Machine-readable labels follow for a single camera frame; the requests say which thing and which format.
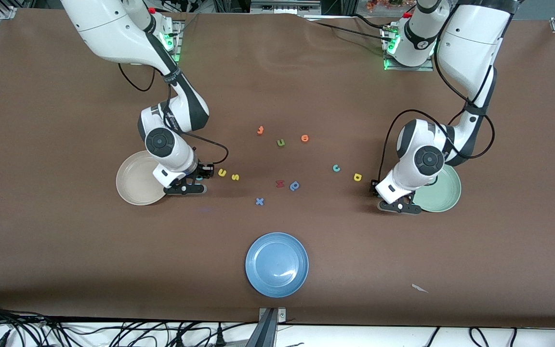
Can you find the pale green plate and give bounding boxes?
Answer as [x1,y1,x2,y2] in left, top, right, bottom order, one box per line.
[411,164,462,213]

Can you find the beige brown plate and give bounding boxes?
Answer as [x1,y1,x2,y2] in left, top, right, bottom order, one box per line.
[116,150,172,206]

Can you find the brown table cover sheet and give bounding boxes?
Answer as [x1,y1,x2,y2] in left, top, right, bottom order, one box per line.
[0,9,555,329]

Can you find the blue plate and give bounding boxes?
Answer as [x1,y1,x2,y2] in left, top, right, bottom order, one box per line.
[245,232,309,298]

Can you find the grey power strip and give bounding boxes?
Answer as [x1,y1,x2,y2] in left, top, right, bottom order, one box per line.
[250,0,322,14]

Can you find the orange artificial flowers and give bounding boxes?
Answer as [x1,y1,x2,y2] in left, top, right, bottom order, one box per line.
[367,0,404,12]

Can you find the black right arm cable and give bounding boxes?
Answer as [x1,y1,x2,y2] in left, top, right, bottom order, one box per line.
[118,62,230,165]

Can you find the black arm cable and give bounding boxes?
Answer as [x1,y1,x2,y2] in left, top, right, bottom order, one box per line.
[379,46,496,183]
[118,62,230,165]

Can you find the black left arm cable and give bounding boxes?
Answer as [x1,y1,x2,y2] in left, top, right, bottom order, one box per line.
[379,46,496,183]

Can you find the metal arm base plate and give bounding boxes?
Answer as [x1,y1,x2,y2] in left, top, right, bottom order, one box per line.
[159,20,182,66]
[383,24,435,72]

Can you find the black base power cable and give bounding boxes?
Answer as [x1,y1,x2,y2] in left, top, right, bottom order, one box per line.
[304,13,396,46]

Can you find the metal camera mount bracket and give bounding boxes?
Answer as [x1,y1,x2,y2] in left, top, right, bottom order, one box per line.
[246,307,287,347]

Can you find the black floor cable bundle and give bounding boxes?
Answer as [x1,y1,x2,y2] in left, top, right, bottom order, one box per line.
[0,301,259,347]

